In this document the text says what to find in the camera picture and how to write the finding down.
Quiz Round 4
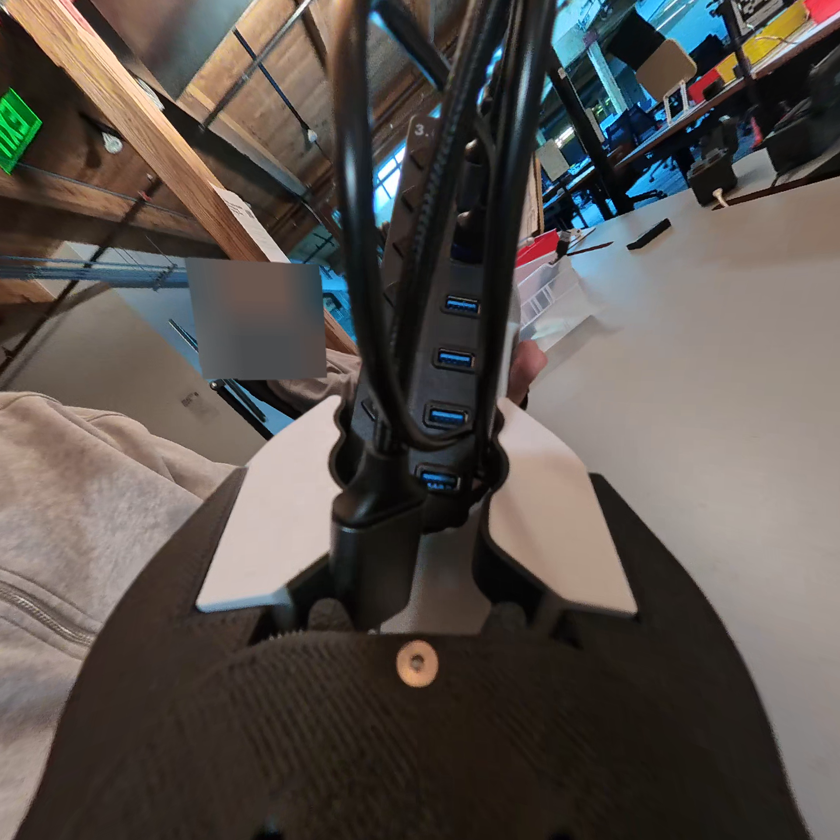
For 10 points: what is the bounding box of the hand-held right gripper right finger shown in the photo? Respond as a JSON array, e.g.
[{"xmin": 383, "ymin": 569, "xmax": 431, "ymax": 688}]
[{"xmin": 472, "ymin": 395, "xmax": 639, "ymax": 626}]

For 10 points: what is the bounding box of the black box with cord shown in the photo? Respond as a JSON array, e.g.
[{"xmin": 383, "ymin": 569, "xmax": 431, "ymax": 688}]
[{"xmin": 688, "ymin": 123, "xmax": 740, "ymax": 208}]

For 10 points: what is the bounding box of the black USB plug cable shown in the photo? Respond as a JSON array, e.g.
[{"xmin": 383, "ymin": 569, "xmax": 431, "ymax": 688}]
[{"xmin": 455, "ymin": 98, "xmax": 519, "ymax": 262}]

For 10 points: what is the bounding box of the braided black hub cable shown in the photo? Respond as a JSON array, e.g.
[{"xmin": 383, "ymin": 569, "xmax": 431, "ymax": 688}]
[{"xmin": 387, "ymin": 0, "xmax": 519, "ymax": 408}]

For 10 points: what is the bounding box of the person's grey hoodie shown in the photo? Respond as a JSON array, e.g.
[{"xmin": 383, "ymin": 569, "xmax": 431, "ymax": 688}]
[{"xmin": 0, "ymin": 390, "xmax": 248, "ymax": 782}]

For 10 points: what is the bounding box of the smooth black cable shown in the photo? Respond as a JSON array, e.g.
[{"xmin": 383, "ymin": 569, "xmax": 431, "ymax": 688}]
[{"xmin": 328, "ymin": 0, "xmax": 559, "ymax": 463}]

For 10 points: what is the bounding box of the white desk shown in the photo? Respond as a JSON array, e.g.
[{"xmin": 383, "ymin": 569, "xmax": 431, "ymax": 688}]
[{"xmin": 518, "ymin": 141, "xmax": 840, "ymax": 840}]

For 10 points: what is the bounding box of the wooden beam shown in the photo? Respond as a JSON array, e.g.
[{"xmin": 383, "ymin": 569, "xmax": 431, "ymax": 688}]
[{"xmin": 5, "ymin": 0, "xmax": 361, "ymax": 357}]

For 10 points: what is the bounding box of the clear plastic storage bin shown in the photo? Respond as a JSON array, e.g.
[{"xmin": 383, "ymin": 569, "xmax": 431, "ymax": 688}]
[{"xmin": 515, "ymin": 255, "xmax": 611, "ymax": 357}]

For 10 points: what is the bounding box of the white paper label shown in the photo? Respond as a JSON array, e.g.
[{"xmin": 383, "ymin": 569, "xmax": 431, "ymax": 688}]
[{"xmin": 213, "ymin": 185, "xmax": 290, "ymax": 264}]

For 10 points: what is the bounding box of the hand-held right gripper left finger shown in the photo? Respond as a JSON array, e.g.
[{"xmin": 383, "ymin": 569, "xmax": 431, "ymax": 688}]
[{"xmin": 196, "ymin": 394, "xmax": 350, "ymax": 614}]

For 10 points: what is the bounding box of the red storage bin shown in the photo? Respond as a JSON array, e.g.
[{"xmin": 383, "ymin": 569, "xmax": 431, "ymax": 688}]
[{"xmin": 515, "ymin": 235, "xmax": 573, "ymax": 269}]

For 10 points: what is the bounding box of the small black bar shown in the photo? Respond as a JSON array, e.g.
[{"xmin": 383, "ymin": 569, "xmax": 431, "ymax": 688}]
[{"xmin": 626, "ymin": 218, "xmax": 672, "ymax": 252}]

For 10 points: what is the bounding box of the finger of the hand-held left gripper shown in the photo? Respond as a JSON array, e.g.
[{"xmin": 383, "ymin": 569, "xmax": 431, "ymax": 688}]
[{"xmin": 497, "ymin": 322, "xmax": 525, "ymax": 403}]

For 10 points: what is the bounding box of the dark device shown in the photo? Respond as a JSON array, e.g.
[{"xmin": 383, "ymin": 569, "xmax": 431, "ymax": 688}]
[{"xmin": 763, "ymin": 62, "xmax": 840, "ymax": 175}]

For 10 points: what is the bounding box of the green exit sign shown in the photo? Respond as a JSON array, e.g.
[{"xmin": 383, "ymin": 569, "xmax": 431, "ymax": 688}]
[{"xmin": 0, "ymin": 88, "xmax": 43, "ymax": 175}]

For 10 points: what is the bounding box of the black USB hub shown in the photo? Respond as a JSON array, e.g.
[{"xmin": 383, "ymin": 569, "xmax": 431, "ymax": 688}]
[{"xmin": 331, "ymin": 115, "xmax": 522, "ymax": 634}]

